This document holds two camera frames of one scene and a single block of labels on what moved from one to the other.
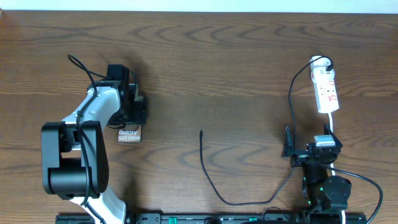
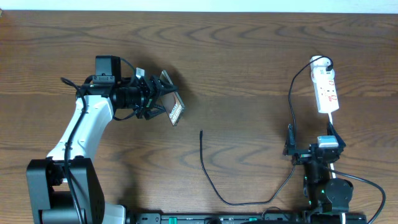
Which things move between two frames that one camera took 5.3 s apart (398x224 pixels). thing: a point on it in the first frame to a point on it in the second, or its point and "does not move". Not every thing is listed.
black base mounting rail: [226, 218] does not move
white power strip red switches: [324, 83] does not move
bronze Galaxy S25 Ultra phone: [130, 133] to [173, 102]
